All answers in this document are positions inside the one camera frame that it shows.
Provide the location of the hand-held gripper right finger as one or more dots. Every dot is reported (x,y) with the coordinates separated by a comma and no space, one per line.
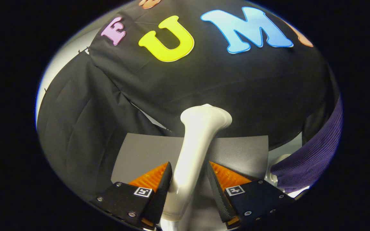
(218,199)

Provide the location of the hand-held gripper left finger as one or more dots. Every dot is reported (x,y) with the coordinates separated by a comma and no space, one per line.
(162,195)

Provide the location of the white garment steamer head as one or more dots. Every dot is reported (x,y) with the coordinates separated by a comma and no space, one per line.
(194,147)

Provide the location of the grey cabinet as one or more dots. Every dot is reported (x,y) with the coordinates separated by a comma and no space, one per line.
(140,154)

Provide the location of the black backdrop cloth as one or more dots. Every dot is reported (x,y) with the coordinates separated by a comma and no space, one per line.
(75,134)
(236,80)

